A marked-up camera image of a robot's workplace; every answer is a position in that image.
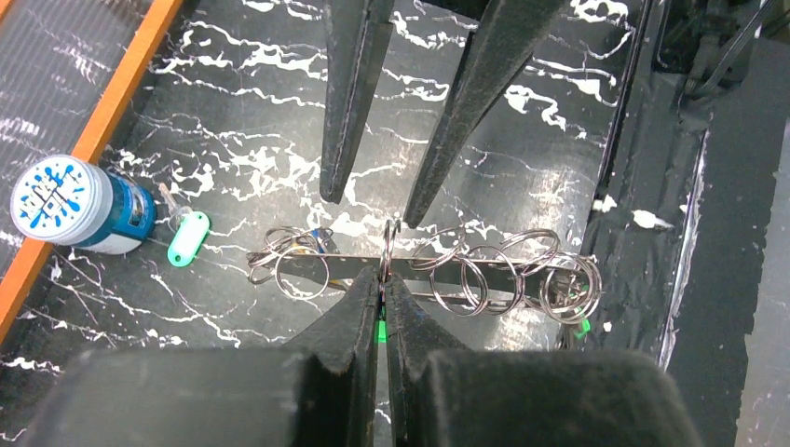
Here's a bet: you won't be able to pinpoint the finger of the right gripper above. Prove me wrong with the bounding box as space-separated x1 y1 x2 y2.
320 0 394 204
403 0 565 228

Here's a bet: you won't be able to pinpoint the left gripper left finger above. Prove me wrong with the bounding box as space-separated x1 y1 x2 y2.
22 267 380 446

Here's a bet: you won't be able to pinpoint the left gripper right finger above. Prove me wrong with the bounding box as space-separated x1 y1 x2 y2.
383 277 702 446

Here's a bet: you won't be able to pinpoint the small silver key rings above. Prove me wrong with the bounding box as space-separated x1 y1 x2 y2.
246 219 605 326

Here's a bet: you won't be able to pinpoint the green key tag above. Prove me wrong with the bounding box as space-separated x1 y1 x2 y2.
375 318 388 344
571 318 592 340
158 183 211 267

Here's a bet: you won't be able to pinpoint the large silver carabiner keyring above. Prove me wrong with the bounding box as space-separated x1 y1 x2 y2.
246 246 602 318

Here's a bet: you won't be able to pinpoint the orange wooden shelf rack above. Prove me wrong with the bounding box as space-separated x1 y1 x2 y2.
1 1 183 335

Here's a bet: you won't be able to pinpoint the blue round jar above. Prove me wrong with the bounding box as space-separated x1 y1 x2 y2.
10 155 157 255

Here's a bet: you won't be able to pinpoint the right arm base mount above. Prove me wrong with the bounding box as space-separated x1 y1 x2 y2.
653 1 789 100

